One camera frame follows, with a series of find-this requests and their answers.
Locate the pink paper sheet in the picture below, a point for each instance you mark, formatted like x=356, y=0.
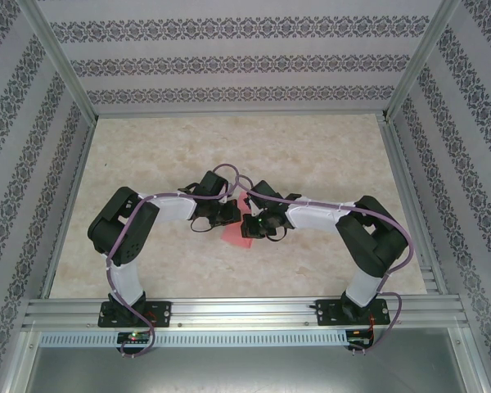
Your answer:
x=233, y=237

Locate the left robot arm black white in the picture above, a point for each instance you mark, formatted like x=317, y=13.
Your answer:
x=102, y=235

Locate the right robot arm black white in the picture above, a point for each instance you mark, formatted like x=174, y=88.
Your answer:
x=372, y=241

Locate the grey metal sheet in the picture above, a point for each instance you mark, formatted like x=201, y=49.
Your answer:
x=245, y=368

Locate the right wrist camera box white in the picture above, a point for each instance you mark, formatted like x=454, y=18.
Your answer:
x=247, y=204

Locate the aluminium back rail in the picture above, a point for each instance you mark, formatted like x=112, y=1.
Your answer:
x=241, y=113

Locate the aluminium mounting rail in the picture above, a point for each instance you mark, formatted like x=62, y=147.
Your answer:
x=245, y=313

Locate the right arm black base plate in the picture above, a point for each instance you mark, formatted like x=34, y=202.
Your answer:
x=327, y=313

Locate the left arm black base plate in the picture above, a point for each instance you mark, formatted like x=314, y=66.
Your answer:
x=161, y=313

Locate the aluminium side rail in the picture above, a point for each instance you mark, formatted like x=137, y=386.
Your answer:
x=70, y=204
x=413, y=204

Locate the aluminium frame post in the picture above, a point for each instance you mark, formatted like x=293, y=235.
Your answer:
x=61, y=57
x=423, y=57

